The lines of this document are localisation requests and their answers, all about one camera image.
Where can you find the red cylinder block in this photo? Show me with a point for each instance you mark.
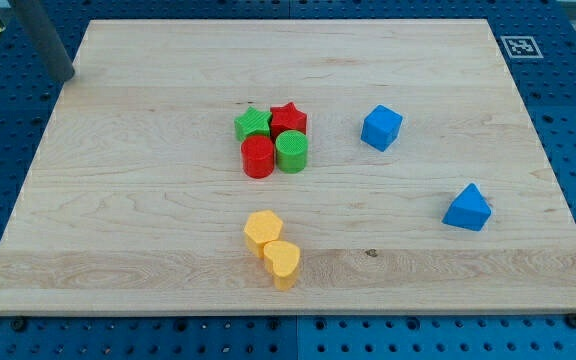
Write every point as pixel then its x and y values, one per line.
pixel 257 153

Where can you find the light wooden board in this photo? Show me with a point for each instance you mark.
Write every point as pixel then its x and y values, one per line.
pixel 136 200

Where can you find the blue cube block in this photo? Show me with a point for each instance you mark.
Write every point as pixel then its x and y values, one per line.
pixel 381 127

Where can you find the red star block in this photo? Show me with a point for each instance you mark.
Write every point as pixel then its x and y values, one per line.
pixel 287 117

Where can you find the green star block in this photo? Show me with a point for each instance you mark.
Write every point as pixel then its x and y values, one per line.
pixel 252 122

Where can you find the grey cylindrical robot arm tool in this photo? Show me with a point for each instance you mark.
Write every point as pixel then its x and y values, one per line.
pixel 43 35

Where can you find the green cylinder block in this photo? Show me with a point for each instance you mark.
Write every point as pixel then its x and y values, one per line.
pixel 292 150

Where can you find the blue triangular prism block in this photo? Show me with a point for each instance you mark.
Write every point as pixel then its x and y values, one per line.
pixel 469 210

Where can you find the white fiducial marker tag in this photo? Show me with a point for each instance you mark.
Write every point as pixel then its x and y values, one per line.
pixel 521 47

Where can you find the yellow hexagon block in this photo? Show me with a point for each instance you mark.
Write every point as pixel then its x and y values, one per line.
pixel 261 228

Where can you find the yellow heart block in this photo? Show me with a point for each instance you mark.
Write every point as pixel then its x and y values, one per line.
pixel 282 261

